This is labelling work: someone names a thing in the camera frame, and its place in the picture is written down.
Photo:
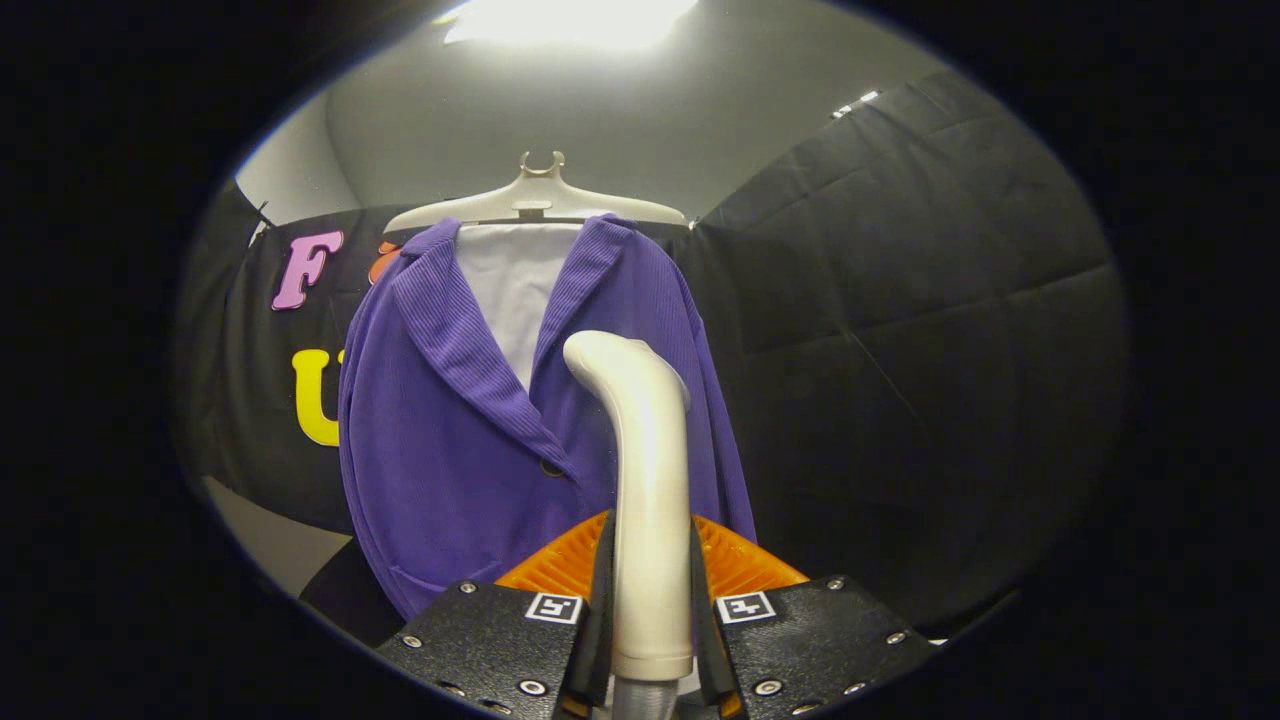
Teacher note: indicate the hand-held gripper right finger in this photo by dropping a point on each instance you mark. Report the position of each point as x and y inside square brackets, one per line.
[708, 640]

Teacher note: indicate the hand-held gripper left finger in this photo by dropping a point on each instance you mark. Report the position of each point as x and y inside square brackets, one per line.
[598, 640]

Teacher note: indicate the white garment steamer head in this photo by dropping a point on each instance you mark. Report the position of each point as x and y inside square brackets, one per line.
[650, 500]

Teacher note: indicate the white plastic clothes hanger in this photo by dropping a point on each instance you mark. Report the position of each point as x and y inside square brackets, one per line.
[535, 200]

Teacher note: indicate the black backdrop cloth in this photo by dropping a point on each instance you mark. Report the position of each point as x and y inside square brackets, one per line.
[900, 400]

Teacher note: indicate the white torso form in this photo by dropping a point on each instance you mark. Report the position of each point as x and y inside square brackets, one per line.
[510, 290]

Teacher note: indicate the small ceiling light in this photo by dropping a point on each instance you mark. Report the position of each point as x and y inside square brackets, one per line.
[856, 103]

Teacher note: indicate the large ceiling light panel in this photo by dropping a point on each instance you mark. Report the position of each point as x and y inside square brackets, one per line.
[570, 20]

